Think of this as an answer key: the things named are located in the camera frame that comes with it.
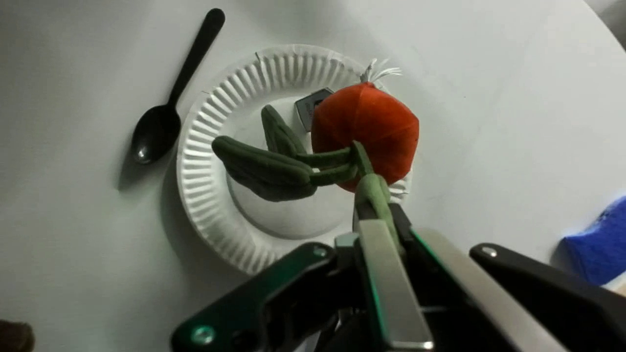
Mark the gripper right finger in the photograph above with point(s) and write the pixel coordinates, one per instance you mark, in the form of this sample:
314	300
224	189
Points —
547	293

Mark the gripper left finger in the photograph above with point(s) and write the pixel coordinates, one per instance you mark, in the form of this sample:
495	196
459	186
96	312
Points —
274	298

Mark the red plush radish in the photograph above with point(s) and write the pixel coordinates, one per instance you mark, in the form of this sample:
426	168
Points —
367	122

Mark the blue box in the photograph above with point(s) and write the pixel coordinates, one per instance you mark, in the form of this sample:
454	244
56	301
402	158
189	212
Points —
599	244

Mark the white paper plate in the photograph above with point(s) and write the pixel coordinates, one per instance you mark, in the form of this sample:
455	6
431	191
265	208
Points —
210	146

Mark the black plastic spoon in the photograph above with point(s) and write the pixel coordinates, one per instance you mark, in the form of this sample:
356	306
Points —
156	129

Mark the dark brown round object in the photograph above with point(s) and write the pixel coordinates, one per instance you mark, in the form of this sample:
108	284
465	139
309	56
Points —
14	337

